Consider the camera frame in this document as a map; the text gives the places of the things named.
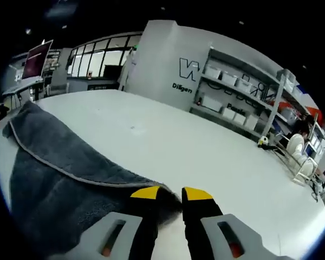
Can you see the grey towel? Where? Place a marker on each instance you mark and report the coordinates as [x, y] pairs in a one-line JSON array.
[[57, 162]]

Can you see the small white yellow object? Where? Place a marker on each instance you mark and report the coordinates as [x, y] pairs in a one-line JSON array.
[[263, 140]]

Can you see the metal dish rack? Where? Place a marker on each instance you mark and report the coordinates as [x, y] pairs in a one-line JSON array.
[[298, 182]]

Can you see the row of white plates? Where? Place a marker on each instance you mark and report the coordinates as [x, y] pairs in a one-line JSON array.
[[296, 145]]

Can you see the metal shelving rack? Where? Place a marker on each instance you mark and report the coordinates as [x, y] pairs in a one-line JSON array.
[[273, 108]]

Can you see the row of white storage boxes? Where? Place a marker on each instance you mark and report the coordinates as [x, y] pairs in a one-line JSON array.
[[214, 71]]

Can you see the black television screen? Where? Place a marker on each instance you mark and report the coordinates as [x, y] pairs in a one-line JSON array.
[[112, 71]]

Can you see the black framed glass partition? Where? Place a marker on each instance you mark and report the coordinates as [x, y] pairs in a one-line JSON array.
[[97, 58]]

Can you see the laptop with purple screen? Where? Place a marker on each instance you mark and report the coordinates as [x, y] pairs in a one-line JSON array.
[[36, 59]]

